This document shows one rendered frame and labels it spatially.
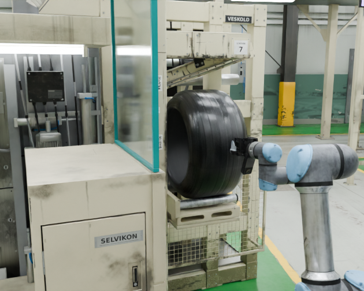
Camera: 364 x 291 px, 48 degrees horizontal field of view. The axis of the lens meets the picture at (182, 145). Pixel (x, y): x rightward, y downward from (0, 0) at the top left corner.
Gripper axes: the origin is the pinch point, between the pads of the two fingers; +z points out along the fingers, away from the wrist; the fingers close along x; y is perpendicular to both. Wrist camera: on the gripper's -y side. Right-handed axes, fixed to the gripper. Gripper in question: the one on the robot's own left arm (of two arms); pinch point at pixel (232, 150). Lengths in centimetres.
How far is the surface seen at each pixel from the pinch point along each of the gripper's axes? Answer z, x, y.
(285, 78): 746, -565, 88
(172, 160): 55, 11, -9
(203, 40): 42, -6, 59
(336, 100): 757, -746, 25
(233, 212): 15.5, -7.8, -34.5
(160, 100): 19.1, 28.4, 25.4
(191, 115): 9.8, 16.4, 17.9
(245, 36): 42, -33, 62
